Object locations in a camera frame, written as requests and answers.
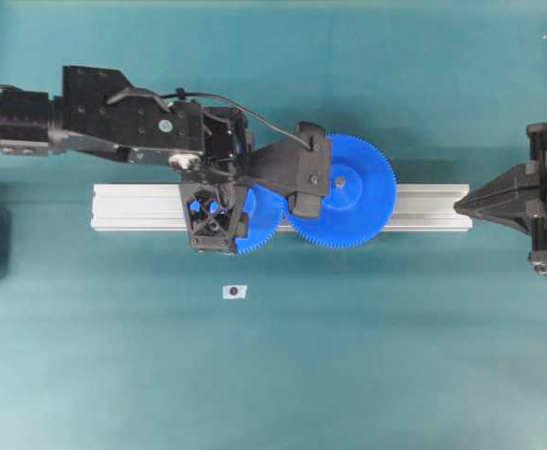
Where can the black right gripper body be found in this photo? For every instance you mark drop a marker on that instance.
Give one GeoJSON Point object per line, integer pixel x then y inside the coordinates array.
{"type": "Point", "coordinates": [219, 139]}

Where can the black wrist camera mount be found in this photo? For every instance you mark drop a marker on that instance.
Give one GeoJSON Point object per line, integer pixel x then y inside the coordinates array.
{"type": "Point", "coordinates": [298, 169]}

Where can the opposite gripper finger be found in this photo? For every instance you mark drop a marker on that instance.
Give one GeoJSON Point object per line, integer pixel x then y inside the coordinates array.
{"type": "Point", "coordinates": [519, 177]}
{"type": "Point", "coordinates": [512, 215]}

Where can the small blue gear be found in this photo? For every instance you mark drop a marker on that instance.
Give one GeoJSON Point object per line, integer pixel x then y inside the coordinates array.
{"type": "Point", "coordinates": [229, 218]}

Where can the large blue gear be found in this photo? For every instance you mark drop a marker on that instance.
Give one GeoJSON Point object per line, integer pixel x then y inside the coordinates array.
{"type": "Point", "coordinates": [361, 200]}

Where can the silver aluminium extrusion rail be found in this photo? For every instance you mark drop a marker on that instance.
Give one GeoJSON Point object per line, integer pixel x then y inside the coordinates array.
{"type": "Point", "coordinates": [419, 208]}

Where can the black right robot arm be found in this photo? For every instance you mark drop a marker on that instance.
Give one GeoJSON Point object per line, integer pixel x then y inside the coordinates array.
{"type": "Point", "coordinates": [100, 113]}

